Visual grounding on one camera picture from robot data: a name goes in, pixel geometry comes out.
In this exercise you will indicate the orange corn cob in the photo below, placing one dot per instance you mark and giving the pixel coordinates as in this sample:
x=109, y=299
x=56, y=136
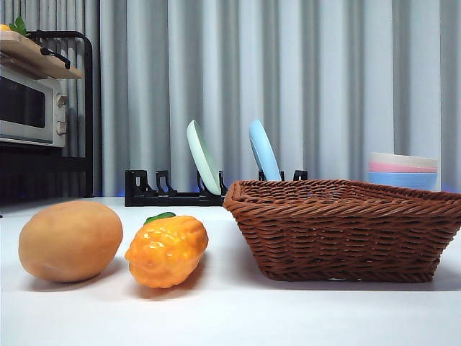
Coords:
x=165, y=252

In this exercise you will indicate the brown wicker basket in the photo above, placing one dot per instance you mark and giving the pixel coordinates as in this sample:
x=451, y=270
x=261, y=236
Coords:
x=342, y=234

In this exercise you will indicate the tan potato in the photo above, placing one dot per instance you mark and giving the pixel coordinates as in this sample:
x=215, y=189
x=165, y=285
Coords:
x=68, y=241

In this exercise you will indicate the pale green plate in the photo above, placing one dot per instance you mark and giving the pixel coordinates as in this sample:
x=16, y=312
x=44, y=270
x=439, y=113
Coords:
x=205, y=162

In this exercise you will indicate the pale blue plate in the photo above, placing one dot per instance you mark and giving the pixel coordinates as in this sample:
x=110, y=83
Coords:
x=264, y=151

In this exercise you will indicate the black dish rack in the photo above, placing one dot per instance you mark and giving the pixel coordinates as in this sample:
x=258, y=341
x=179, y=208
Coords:
x=162, y=198

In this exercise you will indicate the grey curtain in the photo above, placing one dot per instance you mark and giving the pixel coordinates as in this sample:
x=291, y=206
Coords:
x=324, y=72

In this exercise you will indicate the pink bowl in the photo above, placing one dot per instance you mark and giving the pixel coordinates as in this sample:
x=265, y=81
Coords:
x=396, y=168

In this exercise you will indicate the blue bowl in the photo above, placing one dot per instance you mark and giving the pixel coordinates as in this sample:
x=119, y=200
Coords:
x=403, y=179

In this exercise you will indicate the beige bowl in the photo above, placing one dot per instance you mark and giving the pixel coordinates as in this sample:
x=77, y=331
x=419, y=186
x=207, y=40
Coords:
x=403, y=158

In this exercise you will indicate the silver toaster oven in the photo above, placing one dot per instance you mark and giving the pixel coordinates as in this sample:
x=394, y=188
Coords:
x=25, y=108

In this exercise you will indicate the wooden board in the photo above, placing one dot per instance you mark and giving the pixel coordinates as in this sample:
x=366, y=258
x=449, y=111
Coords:
x=32, y=59

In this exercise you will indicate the green leaves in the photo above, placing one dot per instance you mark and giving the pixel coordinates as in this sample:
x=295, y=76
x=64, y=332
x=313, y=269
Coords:
x=18, y=26

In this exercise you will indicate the yellow fruit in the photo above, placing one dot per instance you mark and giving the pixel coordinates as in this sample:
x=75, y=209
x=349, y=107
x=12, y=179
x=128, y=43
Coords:
x=4, y=27

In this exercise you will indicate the black metal shelf frame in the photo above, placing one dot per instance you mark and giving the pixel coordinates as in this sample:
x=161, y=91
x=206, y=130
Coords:
x=88, y=108

